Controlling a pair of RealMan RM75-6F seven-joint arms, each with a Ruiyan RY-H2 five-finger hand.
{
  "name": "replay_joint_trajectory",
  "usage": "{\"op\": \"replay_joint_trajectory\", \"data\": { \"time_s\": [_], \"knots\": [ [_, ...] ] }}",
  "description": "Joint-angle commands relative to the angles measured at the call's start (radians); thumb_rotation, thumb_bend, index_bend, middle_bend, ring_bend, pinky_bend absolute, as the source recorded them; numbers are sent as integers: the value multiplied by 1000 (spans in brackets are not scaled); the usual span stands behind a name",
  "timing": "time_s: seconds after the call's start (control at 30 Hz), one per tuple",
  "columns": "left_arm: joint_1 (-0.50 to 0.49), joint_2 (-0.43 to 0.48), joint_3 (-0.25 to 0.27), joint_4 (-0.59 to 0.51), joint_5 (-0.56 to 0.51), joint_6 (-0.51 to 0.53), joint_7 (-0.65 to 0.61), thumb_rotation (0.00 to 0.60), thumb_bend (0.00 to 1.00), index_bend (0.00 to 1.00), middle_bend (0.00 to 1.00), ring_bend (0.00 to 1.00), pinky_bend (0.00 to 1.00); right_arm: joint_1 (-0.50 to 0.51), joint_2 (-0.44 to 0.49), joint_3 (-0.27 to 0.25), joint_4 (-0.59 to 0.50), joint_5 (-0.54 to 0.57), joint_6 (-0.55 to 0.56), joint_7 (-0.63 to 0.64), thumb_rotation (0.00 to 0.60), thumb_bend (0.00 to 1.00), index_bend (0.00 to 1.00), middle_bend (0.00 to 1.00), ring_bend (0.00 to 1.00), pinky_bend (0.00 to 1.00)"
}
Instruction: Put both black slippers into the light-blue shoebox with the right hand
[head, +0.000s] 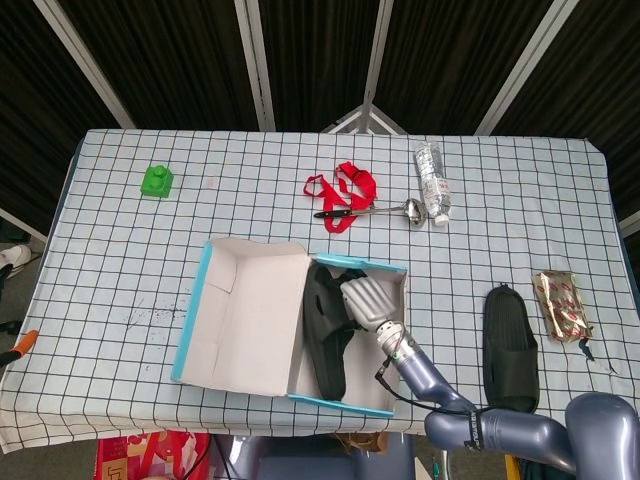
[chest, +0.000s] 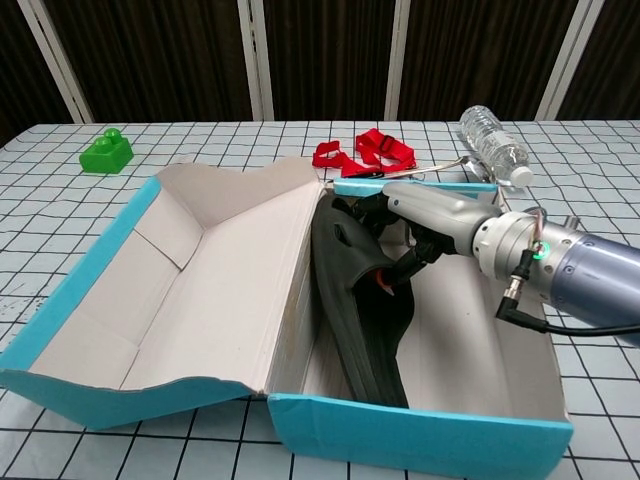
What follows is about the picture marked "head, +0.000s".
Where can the black folding screen white frame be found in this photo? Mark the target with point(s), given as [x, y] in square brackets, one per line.
[175, 60]

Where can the white black checkered tablecloth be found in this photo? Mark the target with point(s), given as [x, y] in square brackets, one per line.
[150, 275]

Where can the white metal triangular frame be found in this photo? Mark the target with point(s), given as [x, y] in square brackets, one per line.
[367, 120]

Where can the light blue cardboard shoe box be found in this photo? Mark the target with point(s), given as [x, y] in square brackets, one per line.
[250, 325]

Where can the white shoe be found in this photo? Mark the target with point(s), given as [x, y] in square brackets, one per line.
[12, 257]

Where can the green pen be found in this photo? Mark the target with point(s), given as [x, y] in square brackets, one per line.
[435, 467]

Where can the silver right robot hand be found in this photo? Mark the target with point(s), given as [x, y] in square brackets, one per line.
[372, 302]

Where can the clear plastic water bottle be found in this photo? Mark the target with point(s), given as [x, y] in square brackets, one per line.
[434, 185]

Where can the crumpled foil snack packet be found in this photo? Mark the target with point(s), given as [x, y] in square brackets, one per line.
[562, 305]

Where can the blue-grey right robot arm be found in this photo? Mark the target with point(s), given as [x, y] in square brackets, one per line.
[425, 380]

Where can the red plastic snack bag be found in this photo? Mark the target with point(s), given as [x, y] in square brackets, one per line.
[150, 457]

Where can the grey metal table leg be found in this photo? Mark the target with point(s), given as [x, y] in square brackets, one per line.
[446, 465]

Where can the green toy building block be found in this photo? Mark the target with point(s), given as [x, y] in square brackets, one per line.
[156, 185]

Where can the black rubber slipper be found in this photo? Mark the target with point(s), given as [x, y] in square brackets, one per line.
[505, 325]
[330, 360]

